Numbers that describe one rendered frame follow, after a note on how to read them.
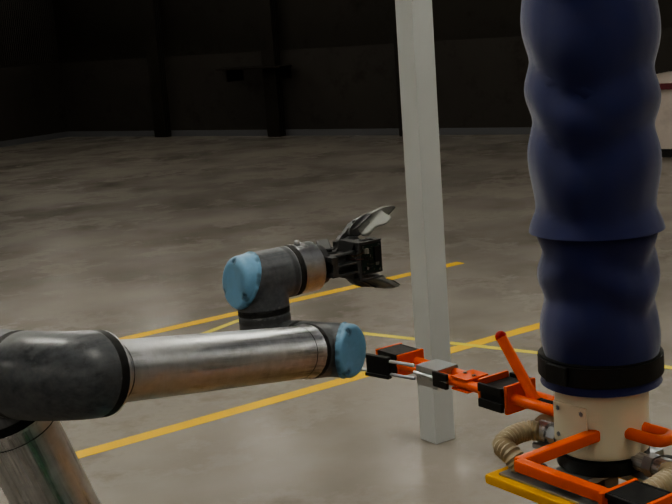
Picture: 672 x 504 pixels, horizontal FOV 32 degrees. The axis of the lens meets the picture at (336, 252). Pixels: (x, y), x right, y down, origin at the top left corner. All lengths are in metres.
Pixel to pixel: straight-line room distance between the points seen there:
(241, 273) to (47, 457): 0.50
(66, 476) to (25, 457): 0.07
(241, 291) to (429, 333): 3.55
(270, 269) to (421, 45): 3.42
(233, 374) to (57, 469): 0.28
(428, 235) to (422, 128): 0.49
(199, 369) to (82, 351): 0.21
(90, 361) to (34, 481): 0.22
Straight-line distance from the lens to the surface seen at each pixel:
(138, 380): 1.57
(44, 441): 1.64
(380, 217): 2.13
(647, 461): 2.17
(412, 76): 5.30
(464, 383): 2.44
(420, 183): 5.33
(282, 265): 1.98
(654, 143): 2.07
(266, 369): 1.76
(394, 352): 2.62
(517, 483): 2.24
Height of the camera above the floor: 1.99
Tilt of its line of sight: 11 degrees down
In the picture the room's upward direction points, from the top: 4 degrees counter-clockwise
